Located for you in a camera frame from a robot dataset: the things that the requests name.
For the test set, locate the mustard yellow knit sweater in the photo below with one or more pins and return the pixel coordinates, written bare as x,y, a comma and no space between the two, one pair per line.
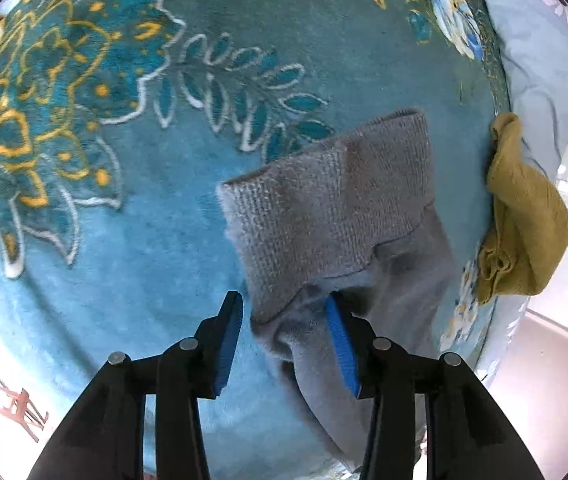
524,210

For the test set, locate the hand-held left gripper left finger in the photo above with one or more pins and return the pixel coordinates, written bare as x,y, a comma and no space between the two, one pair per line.
229,350

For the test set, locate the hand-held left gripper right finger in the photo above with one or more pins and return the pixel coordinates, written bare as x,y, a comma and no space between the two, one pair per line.
341,355

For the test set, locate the teal floral blanket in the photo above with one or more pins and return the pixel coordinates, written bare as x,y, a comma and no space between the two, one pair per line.
139,240

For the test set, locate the brown wooden stool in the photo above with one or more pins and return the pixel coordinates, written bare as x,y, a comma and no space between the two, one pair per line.
14,400

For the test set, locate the grey fleece garment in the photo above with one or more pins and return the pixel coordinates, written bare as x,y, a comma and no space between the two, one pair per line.
324,210

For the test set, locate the light blue floral quilt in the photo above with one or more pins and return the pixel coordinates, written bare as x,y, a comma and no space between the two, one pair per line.
539,60

